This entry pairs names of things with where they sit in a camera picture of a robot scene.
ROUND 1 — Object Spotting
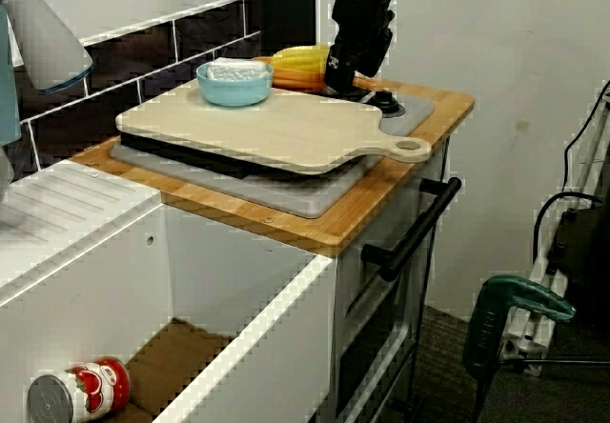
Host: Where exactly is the black oven door handle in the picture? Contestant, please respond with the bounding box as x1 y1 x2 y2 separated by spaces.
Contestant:
360 176 462 282

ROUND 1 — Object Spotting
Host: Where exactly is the black burner grate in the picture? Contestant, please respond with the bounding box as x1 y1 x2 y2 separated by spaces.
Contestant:
326 87 377 106
118 130 368 181

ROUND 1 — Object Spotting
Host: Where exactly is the dark box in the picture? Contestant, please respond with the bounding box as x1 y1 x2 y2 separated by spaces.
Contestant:
547 203 610 319

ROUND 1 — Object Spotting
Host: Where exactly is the green clamp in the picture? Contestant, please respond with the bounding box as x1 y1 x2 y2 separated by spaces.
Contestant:
462 273 577 391

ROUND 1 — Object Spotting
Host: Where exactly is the thin black cable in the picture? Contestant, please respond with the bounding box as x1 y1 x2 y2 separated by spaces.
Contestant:
563 79 610 195

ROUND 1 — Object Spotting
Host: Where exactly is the black floor cable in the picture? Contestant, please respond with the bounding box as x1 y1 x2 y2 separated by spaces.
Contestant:
471 355 610 423

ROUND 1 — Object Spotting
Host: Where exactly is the thick black cable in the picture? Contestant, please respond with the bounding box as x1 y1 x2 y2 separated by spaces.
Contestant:
532 191 605 272

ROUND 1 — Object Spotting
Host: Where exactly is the wooden cutting board with handle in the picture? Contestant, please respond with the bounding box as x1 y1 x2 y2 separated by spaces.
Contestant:
115 77 433 175

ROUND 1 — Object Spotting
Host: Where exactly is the wooden countertop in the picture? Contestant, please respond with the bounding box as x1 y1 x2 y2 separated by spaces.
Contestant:
71 79 477 258

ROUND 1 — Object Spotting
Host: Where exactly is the white toy bread slice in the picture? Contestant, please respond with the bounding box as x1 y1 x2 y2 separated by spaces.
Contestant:
205 57 269 83

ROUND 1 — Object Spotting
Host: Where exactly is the grey toy stove top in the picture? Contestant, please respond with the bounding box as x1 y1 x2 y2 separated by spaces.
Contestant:
109 87 436 219

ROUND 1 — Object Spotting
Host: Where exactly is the tomato print tin can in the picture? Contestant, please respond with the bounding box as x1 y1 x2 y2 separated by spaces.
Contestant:
26 355 132 423

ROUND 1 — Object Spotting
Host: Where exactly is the orange toy frying pan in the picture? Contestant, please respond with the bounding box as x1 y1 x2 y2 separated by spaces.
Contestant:
252 55 397 93

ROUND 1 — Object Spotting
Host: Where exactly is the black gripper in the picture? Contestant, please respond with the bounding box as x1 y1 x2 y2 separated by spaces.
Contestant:
322 0 400 95

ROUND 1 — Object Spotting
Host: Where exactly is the dark tile backsplash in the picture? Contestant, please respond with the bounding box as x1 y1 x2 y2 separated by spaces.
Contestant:
13 0 262 181

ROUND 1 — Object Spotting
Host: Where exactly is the aluminium frame profile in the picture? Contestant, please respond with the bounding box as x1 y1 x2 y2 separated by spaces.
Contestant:
504 93 610 379

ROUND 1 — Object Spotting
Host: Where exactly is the white toy kitchen cabinet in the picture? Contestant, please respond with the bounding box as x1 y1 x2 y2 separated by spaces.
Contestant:
333 136 452 423

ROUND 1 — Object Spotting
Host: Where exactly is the black stove knob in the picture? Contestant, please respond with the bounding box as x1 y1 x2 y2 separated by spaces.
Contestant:
370 90 407 119

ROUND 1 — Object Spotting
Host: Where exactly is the yellow toy corn cob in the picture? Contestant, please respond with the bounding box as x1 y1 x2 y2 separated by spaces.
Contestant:
270 45 331 72

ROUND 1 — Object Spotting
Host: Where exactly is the light blue plastic bowl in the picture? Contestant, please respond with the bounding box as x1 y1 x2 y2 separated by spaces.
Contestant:
195 59 275 108

